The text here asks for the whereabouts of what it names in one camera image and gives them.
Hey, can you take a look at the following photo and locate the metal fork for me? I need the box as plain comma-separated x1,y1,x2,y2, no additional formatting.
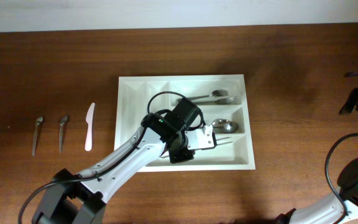
195,96,239,105
188,89,229,104

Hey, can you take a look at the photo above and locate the white cutlery tray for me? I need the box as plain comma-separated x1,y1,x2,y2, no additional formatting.
114,75,255,172

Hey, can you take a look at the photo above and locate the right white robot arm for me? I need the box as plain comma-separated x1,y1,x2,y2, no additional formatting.
273,88,358,224

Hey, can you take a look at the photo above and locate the small metal teaspoon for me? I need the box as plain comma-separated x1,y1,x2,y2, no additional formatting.
32,116,44,156
58,114,68,153

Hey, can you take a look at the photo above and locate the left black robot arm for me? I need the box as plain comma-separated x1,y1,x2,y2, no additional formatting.
31,97,218,223

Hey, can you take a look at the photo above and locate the large metal spoon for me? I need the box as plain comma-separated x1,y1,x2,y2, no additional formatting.
213,121,239,134
211,118,229,129

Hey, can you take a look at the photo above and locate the pink plastic knife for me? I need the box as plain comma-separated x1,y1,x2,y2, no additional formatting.
85,103,96,151

